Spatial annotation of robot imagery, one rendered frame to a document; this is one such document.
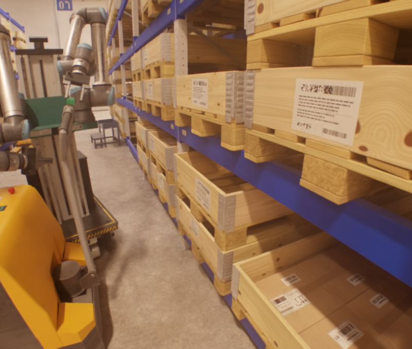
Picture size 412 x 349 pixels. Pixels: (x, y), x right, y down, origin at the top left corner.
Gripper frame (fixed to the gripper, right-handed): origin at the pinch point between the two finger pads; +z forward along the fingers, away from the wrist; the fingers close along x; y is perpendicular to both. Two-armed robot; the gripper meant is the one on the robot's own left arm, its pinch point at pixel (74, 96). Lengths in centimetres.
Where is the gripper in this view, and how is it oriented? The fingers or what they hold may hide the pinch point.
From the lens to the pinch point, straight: 145.7
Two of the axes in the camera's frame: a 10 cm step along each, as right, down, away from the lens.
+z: -0.1, 9.8, -2.1
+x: 8.7, 1.1, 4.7
